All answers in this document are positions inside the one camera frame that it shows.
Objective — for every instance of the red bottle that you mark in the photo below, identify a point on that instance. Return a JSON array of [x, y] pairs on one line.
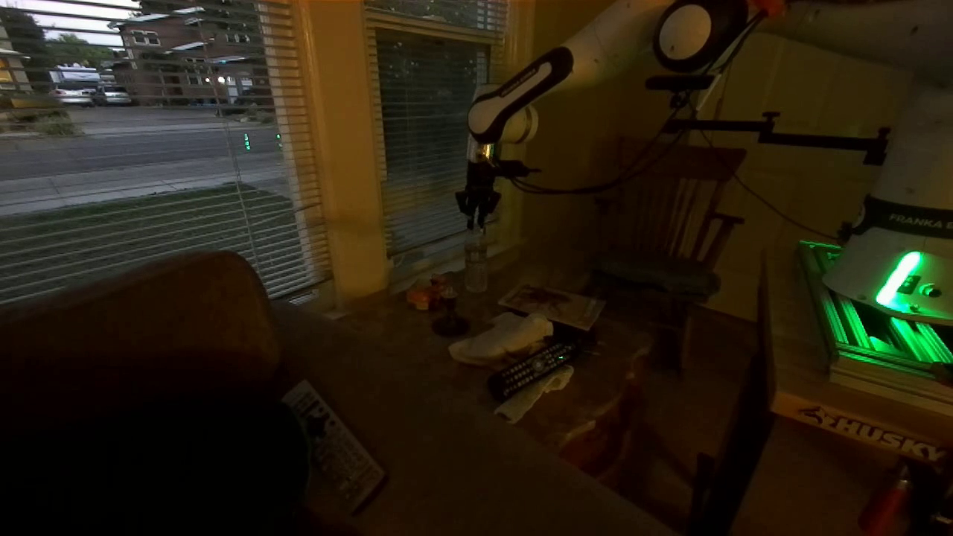
[[885, 507]]

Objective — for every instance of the black round stand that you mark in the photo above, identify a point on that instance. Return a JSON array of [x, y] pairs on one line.
[[452, 322]]

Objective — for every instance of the green-lit robot cart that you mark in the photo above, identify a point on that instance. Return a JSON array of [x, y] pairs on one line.
[[853, 346]]

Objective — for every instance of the white folded cloth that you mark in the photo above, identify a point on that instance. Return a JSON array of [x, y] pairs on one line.
[[503, 339]]

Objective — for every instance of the brick apartment building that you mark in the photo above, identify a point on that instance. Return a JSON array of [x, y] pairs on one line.
[[190, 50]]

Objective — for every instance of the wooden rocking chair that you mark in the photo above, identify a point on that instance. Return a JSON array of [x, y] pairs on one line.
[[661, 279]]

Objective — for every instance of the wide white window blind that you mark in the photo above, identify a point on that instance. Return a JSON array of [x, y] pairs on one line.
[[151, 240]]

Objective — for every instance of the parked white van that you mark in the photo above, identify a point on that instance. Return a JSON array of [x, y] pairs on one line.
[[75, 85]]

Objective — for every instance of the black remote control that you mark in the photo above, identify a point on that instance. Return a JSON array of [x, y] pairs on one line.
[[531, 370]]

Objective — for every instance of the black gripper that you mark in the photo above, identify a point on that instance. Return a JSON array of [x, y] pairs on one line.
[[482, 187]]

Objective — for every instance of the clear plastic water bottle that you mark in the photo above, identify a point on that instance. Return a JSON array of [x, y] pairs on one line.
[[479, 269]]

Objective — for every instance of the white knitted towel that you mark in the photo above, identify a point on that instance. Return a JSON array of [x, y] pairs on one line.
[[538, 400]]

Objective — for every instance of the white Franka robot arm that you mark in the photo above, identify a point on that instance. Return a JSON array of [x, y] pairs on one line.
[[556, 71]]

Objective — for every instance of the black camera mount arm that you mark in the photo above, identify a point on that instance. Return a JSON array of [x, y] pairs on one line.
[[793, 138]]

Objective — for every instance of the orange toy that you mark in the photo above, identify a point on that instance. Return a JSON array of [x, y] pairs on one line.
[[421, 300]]

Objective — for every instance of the narrow white window blind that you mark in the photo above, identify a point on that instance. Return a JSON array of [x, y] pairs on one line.
[[421, 130]]

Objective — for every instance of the brown sofa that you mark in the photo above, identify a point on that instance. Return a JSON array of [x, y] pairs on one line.
[[130, 339]]

